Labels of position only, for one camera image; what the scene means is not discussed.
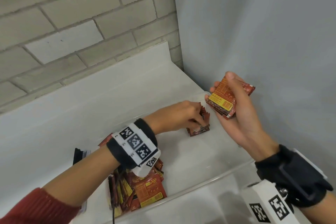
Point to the person's left hand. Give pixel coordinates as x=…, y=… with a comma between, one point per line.
x=173, y=117

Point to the person's right hand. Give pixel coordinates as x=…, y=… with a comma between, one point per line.
x=246, y=126

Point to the person's right thumb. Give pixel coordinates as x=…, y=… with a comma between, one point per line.
x=236, y=84

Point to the person's left fingers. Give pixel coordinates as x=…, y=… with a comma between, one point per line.
x=195, y=112

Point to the row of red snack packets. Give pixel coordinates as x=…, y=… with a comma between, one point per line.
x=199, y=129

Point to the bundle of red snack packets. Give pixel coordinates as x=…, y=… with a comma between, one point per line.
x=223, y=97

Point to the person's left forearm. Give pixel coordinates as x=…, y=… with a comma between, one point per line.
x=84, y=176

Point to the person's right forearm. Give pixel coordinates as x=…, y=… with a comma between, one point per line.
x=320, y=209

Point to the black left wrist band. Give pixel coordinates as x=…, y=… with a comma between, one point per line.
x=148, y=133

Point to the white marker plate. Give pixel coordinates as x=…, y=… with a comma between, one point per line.
x=135, y=141

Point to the translucent white plastic bin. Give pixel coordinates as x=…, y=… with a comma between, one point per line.
x=105, y=100

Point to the pile of red snack packets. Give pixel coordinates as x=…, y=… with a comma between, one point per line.
x=147, y=189

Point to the white marker block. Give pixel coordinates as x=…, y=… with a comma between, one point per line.
x=265, y=202

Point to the red knit sleeve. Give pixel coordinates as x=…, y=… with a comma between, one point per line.
x=36, y=209

